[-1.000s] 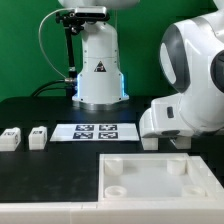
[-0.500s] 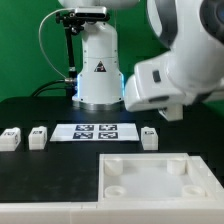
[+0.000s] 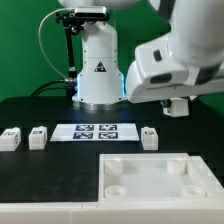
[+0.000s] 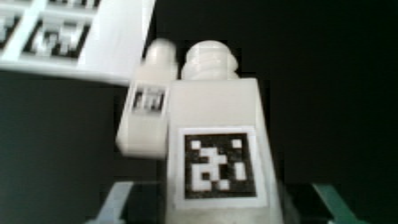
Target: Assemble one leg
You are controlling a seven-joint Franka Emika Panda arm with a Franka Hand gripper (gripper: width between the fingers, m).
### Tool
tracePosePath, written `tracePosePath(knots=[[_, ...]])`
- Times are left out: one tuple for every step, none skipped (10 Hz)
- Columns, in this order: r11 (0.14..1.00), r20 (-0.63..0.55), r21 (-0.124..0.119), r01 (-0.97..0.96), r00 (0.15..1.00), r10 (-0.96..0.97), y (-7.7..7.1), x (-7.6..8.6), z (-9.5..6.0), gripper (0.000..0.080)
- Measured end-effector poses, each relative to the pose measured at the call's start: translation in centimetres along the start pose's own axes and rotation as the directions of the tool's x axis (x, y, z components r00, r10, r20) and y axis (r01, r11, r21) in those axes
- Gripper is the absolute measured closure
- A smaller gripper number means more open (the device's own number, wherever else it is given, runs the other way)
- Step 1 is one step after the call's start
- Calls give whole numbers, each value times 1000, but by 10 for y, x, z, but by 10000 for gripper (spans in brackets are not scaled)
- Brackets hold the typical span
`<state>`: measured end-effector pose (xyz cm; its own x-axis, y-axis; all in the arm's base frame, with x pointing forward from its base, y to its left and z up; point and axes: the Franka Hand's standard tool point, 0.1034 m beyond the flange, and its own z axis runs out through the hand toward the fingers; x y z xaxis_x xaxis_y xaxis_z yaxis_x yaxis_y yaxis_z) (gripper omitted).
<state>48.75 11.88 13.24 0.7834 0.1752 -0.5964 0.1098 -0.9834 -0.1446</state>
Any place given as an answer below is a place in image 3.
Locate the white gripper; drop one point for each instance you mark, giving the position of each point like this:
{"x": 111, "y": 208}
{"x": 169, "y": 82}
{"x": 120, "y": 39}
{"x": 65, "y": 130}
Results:
{"x": 156, "y": 75}

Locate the white square tabletop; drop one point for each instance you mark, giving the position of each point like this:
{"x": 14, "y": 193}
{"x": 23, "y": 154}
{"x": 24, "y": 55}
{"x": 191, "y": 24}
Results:
{"x": 156, "y": 177}

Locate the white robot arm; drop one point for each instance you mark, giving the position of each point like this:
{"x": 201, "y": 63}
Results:
{"x": 187, "y": 61}

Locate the white sheet with tags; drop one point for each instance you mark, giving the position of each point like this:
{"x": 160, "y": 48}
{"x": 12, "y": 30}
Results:
{"x": 95, "y": 132}

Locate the black camera stand pole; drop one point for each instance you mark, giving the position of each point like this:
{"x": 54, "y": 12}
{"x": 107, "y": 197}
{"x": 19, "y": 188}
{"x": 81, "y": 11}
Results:
{"x": 70, "y": 50}

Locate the silver camera on stand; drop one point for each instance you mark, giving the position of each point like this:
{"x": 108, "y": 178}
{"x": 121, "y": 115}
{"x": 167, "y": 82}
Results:
{"x": 91, "y": 13}

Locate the white obstacle fence front wall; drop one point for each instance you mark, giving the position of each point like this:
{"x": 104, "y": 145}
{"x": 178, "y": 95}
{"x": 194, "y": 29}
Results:
{"x": 71, "y": 213}

